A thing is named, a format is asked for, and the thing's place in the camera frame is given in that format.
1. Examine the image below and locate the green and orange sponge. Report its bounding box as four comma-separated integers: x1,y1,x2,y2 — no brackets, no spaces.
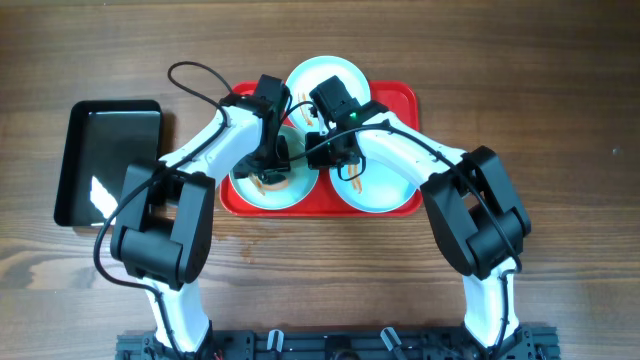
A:
249,175,288,195

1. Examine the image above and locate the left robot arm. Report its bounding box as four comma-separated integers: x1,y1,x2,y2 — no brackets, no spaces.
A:
110,92,290,359

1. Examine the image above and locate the black rectangular water tray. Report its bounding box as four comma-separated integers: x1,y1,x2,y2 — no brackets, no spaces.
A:
53,100,163,227

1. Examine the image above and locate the light blue plate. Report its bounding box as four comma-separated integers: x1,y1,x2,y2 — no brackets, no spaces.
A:
329,158,417,213
230,157,319,210
286,56,371,134

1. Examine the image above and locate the red plastic tray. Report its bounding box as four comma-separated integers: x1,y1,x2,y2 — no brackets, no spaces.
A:
219,81,423,218

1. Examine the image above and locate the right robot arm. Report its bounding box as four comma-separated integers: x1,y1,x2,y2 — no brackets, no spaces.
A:
303,99,531,358

